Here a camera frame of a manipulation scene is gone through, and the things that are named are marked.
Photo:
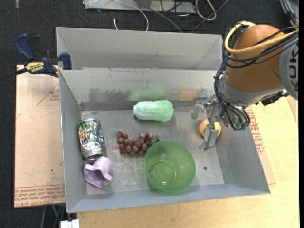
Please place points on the lilac crumpled cloth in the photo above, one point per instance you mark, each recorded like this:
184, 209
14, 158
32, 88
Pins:
98, 173

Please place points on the green toy cabbage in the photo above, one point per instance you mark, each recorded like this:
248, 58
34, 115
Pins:
154, 110

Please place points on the yellow-orange toy fruit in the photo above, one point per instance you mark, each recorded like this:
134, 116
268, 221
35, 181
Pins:
203, 128

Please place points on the crushed green soda can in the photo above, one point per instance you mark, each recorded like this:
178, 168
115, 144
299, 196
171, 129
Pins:
91, 139

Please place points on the purple toy grape bunch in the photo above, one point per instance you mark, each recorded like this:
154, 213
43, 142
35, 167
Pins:
133, 145

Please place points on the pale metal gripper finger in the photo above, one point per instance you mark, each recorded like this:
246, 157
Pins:
196, 112
211, 136

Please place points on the green plastic bowl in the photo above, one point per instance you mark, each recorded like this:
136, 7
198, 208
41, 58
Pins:
169, 167

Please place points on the grey metal bin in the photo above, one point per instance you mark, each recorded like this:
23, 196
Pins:
133, 174

